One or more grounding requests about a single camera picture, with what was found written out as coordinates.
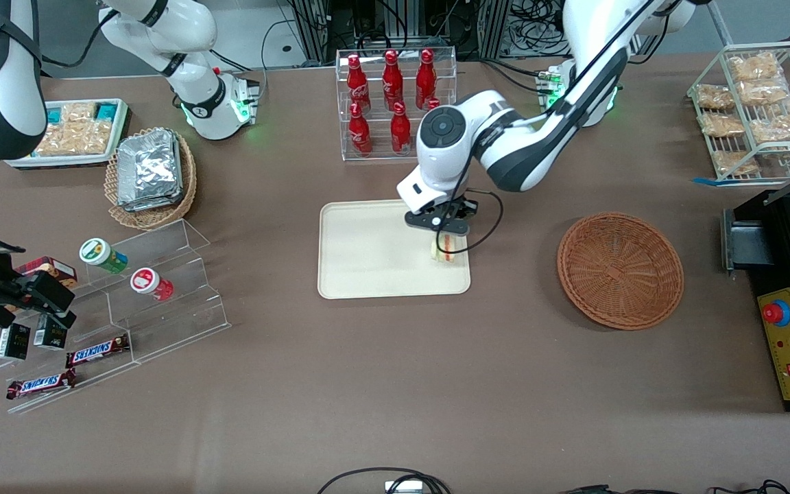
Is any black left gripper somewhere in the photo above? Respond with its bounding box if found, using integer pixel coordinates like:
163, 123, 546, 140
405, 197, 479, 256

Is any triangle sandwich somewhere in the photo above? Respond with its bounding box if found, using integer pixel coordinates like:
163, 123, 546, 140
431, 233, 468, 263

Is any cream plastic serving tray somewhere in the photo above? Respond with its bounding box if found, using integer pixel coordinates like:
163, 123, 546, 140
318, 200, 471, 300

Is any tan oval wicker basket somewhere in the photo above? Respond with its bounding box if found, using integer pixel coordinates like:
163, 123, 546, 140
104, 129, 198, 231

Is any brown round wicker basket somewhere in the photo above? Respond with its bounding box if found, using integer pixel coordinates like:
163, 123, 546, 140
557, 212, 685, 331

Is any dark red carton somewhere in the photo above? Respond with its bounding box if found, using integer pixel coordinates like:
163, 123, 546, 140
14, 256, 78, 289

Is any small black box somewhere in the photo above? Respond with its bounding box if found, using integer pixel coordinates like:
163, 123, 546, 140
33, 316, 69, 351
0, 322, 32, 362

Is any green lidded can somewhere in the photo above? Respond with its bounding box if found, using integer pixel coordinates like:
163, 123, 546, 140
79, 237, 130, 275

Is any brown snickers bar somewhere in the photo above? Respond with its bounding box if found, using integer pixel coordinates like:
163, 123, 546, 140
66, 334, 131, 369
5, 369, 78, 401

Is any red lidded can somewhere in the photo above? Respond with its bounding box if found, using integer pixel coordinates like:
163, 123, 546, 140
129, 267, 175, 302

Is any clear acrylic bottle rack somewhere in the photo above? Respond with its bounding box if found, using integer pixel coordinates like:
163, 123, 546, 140
335, 47, 458, 162

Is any clear acrylic stepped stand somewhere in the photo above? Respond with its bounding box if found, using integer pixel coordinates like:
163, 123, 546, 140
0, 218, 232, 416

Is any white plastic bin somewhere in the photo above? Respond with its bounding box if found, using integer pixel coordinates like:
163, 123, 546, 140
5, 98, 130, 169

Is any silver foil bag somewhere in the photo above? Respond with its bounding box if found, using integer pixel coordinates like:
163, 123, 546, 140
121, 192, 184, 213
116, 129, 184, 201

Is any metal equipment rack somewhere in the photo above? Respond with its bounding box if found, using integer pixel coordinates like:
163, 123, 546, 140
285, 0, 567, 64

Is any brown snack packet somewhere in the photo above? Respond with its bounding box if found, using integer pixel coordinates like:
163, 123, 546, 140
748, 103, 790, 142
713, 150, 759, 176
738, 79, 790, 106
695, 84, 736, 111
700, 112, 746, 137
728, 54, 780, 82

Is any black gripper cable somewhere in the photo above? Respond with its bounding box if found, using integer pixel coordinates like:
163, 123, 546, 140
436, 188, 505, 255

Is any black cable bundle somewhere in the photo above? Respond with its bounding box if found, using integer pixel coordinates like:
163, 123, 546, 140
508, 0, 572, 57

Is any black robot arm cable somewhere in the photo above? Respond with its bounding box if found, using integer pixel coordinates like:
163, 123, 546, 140
40, 10, 120, 69

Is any white wire rack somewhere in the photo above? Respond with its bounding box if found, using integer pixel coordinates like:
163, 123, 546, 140
686, 41, 790, 185

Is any black cable loop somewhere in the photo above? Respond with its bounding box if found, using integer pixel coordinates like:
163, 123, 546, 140
316, 467, 452, 494

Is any black side bracket of machine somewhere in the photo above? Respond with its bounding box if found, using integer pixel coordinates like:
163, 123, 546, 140
721, 208, 774, 273

